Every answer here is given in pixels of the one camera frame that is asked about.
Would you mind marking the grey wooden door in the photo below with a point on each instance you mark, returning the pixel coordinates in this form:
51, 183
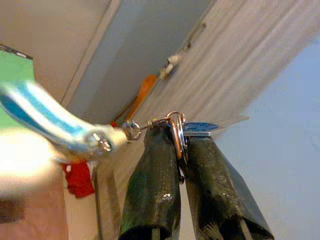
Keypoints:
237, 62

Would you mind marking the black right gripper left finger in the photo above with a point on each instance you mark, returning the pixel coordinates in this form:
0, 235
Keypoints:
152, 195

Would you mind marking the white door frame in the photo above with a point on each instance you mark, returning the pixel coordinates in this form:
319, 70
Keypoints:
101, 35

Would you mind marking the red cloth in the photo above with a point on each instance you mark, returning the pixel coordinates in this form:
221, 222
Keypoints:
78, 180

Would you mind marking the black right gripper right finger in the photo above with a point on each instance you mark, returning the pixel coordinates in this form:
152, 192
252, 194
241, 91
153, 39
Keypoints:
215, 190

